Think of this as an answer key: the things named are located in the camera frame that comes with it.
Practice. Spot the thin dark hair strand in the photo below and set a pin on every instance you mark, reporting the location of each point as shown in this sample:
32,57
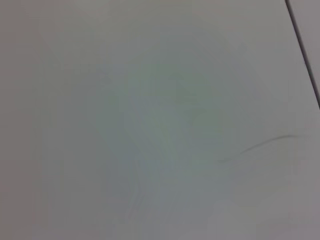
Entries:
260,143

